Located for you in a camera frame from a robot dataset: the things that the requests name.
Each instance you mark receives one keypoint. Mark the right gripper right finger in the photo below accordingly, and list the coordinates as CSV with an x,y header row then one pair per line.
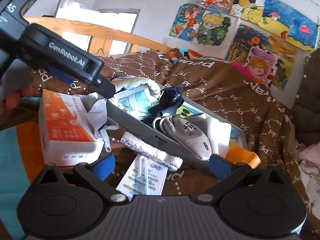
x,y
220,167

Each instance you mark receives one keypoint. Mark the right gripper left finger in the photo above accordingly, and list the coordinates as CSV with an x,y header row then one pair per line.
x,y
103,166

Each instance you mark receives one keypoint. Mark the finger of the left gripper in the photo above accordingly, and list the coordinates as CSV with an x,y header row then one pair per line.
x,y
68,79
103,87

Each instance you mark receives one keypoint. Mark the orange plastic cup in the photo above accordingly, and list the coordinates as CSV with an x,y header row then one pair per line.
x,y
237,154

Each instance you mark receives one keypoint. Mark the white grey cloth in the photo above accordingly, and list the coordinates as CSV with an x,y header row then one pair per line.
x,y
90,112

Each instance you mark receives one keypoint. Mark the striped folded cloth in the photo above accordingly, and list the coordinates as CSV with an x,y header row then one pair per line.
x,y
135,95

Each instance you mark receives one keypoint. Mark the white paper packet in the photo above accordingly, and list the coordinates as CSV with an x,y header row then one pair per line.
x,y
143,177

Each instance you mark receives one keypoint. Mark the white rolled towel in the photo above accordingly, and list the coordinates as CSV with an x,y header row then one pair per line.
x,y
141,147

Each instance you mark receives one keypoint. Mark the grey printed sock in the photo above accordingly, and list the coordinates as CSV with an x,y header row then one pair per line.
x,y
196,133

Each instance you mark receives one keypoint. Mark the orange white tissue box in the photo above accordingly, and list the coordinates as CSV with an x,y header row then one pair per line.
x,y
66,135

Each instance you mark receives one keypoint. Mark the grey colourful tray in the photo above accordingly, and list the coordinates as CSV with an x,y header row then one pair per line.
x,y
227,134

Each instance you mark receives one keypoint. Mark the navy blue sock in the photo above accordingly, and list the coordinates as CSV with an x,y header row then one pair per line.
x,y
170,100

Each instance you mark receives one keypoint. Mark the floral bed sheet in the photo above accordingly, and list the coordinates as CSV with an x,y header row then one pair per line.
x,y
310,178

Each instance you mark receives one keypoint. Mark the pink crumpled garment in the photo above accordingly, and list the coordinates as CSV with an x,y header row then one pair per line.
x,y
311,154

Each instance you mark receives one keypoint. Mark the brown quilted jacket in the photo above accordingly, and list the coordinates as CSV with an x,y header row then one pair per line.
x,y
305,110

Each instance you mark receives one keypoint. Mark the orange haired girl painting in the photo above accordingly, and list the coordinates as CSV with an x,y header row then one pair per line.
x,y
186,22

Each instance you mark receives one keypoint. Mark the pink girl cartoon painting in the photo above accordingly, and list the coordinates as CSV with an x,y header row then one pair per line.
x,y
262,64

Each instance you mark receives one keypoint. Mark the starry night style painting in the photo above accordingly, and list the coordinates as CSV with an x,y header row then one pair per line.
x,y
247,37

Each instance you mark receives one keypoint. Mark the blond boy cartoon painting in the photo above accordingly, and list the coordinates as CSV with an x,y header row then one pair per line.
x,y
213,29

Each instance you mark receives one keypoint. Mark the blue sea jellyfish painting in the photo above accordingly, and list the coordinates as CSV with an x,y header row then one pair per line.
x,y
286,22

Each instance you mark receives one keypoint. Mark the wooden bed rail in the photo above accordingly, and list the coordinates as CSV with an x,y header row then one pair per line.
x,y
101,37

